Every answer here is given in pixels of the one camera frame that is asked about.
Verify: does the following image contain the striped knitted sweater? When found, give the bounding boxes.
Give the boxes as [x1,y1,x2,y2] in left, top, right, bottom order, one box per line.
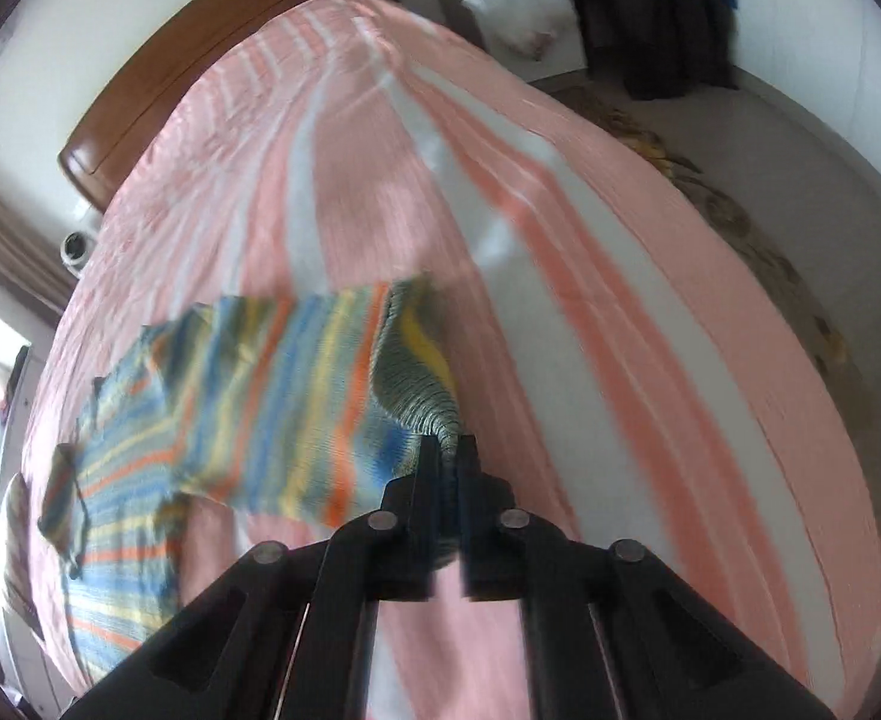
[37,277,460,681]

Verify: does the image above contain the dark hanging clothes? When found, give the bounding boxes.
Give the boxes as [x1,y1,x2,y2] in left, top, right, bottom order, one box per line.
[573,0,736,101]

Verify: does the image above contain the pink striped bed sheet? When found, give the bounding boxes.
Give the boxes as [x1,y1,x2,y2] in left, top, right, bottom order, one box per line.
[24,0,881,718]

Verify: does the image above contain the striped pillow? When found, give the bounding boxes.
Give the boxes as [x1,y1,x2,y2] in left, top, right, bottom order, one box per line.
[0,472,43,642]

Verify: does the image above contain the white round fan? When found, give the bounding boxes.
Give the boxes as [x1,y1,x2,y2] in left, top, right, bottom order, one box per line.
[59,229,97,278]

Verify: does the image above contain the wooden headboard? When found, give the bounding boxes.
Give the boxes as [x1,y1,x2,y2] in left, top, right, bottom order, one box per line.
[58,0,307,211]

